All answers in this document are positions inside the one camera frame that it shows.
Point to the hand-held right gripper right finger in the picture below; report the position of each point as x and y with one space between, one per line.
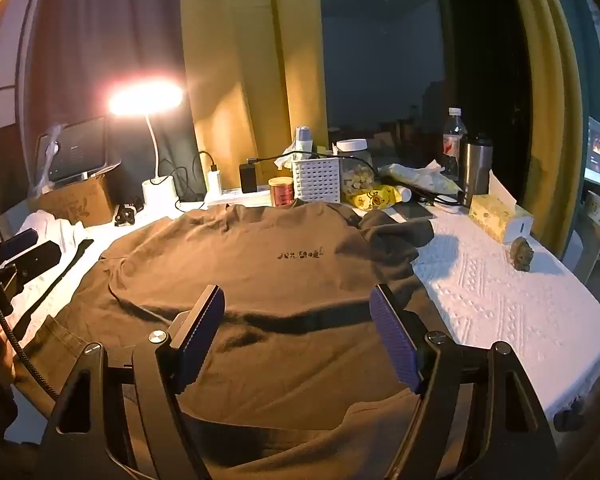
395 340

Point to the clear water bottle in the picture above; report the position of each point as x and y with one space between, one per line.
454 140

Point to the yellow snack packet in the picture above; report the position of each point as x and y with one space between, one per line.
372 199

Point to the black power adapter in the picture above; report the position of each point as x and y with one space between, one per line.
248 178

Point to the cardboard box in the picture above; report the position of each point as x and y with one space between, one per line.
75 202

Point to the white desk lamp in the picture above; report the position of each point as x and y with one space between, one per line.
145 99

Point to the white textured tablecloth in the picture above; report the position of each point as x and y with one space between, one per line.
505 310

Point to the yellow tissue box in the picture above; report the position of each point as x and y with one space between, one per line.
500 217

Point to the white cloth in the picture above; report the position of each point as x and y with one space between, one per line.
52 231

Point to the white plastic bag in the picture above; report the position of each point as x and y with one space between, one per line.
415 176

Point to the grey capped bottle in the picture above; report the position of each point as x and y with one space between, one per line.
305 140

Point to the brown rock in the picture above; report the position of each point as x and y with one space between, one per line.
523 255

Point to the small black clip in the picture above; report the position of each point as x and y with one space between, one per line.
125 215

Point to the white power strip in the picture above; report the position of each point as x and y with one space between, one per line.
232 196

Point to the teal curtain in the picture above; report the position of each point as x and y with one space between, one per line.
105 35

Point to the clear jar with white lid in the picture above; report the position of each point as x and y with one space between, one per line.
355 170

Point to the black phone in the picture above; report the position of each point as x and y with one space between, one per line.
415 212

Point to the white charger plug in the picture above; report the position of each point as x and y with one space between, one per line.
214 179

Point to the black tablet on stand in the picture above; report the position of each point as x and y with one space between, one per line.
80 147

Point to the brown printed t-shirt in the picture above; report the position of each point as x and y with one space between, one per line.
280 285

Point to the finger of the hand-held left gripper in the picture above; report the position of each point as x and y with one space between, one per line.
37 257
17 241

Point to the person's left hand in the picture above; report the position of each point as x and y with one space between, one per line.
4 355

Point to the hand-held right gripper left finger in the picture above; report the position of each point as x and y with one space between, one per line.
202 335

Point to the red jar with tan lid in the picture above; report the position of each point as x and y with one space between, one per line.
281 193

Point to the steel tumbler with black lid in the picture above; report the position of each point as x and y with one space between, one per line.
475 170

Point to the white mug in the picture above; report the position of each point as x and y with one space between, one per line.
596 208

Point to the white plastic basket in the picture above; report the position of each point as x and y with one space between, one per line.
317 180

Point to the yellow curtain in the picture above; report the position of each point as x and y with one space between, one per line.
545 85
250 60

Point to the white tube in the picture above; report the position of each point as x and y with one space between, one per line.
404 193

